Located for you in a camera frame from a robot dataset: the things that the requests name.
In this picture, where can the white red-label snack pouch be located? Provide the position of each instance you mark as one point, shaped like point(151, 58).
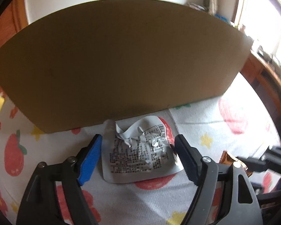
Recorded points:
point(144, 151)

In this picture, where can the brown cardboard box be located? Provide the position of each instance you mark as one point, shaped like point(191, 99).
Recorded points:
point(115, 59)

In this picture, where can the brown wooden wardrobe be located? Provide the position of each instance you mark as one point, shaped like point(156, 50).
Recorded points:
point(12, 20)

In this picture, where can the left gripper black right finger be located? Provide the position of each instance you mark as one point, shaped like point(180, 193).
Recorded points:
point(191, 160)

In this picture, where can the wooden cabinet under window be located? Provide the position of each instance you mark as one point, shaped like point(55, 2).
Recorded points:
point(266, 84)

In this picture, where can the floral strawberry bed sheet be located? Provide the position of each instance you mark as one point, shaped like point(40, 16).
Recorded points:
point(237, 122)

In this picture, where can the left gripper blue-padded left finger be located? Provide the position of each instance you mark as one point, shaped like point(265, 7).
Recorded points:
point(87, 159)

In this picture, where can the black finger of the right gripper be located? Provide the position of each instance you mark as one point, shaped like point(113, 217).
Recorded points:
point(255, 164)

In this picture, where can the brown gold snack packet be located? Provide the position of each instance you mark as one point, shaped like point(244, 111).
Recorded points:
point(228, 159)

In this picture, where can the window with wooden frame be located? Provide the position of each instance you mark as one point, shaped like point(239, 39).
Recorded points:
point(261, 21)

